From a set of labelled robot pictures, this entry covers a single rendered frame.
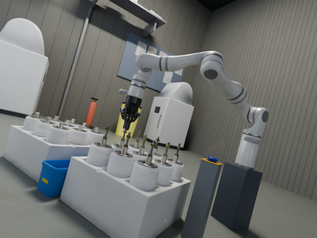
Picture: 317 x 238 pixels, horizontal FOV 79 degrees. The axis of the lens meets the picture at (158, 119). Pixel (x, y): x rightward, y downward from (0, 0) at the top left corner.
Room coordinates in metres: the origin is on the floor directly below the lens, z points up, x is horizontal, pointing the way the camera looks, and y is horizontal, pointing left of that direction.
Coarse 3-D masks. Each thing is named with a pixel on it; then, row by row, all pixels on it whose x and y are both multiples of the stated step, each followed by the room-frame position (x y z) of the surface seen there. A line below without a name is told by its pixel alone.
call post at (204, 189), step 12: (204, 168) 0.75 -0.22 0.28; (216, 168) 0.73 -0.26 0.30; (204, 180) 0.75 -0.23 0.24; (216, 180) 0.76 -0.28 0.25; (192, 192) 0.77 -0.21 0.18; (204, 192) 0.74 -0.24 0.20; (192, 204) 0.76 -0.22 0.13; (204, 204) 0.74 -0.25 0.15; (192, 216) 0.75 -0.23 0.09; (204, 216) 0.73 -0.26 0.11; (192, 228) 0.75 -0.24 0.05; (204, 228) 0.78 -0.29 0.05
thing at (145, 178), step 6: (138, 168) 0.66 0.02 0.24; (144, 168) 0.65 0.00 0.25; (150, 168) 0.66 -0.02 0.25; (156, 168) 0.68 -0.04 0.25; (132, 174) 0.68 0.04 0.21; (138, 174) 0.66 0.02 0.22; (144, 174) 0.65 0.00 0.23; (150, 174) 0.66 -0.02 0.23; (156, 174) 0.67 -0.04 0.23; (132, 180) 0.67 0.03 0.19; (138, 180) 0.66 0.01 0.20; (144, 180) 0.65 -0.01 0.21; (150, 180) 0.66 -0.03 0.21; (156, 180) 0.68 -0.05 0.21; (138, 186) 0.65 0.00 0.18; (144, 186) 0.65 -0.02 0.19; (150, 186) 0.66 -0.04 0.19
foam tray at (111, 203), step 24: (72, 168) 0.78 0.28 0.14; (96, 168) 0.73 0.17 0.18; (72, 192) 0.76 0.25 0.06; (96, 192) 0.70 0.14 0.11; (120, 192) 0.65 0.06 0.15; (144, 192) 0.62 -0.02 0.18; (168, 192) 0.72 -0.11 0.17; (96, 216) 0.68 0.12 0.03; (120, 216) 0.63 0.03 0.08; (144, 216) 0.60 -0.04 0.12; (168, 216) 0.78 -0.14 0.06
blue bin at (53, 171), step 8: (48, 160) 0.85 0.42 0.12; (56, 160) 0.88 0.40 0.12; (64, 160) 0.92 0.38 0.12; (48, 168) 0.80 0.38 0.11; (56, 168) 0.78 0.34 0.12; (64, 168) 0.81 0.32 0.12; (40, 176) 0.82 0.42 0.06; (48, 176) 0.80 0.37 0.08; (56, 176) 0.79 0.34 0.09; (64, 176) 0.82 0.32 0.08; (40, 184) 0.82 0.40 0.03; (48, 184) 0.79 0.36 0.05; (56, 184) 0.80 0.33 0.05; (48, 192) 0.79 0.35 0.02; (56, 192) 0.81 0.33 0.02
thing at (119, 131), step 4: (124, 104) 3.53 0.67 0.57; (140, 108) 3.60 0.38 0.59; (120, 112) 3.59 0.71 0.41; (140, 112) 3.67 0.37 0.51; (120, 116) 3.56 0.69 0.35; (120, 120) 3.54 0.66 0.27; (136, 120) 3.60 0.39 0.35; (120, 124) 3.53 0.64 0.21; (132, 124) 3.54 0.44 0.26; (120, 128) 3.52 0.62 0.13; (132, 128) 3.56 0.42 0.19; (116, 132) 3.58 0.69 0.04; (120, 132) 3.52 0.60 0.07; (132, 132) 3.60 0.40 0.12; (132, 136) 3.66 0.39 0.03
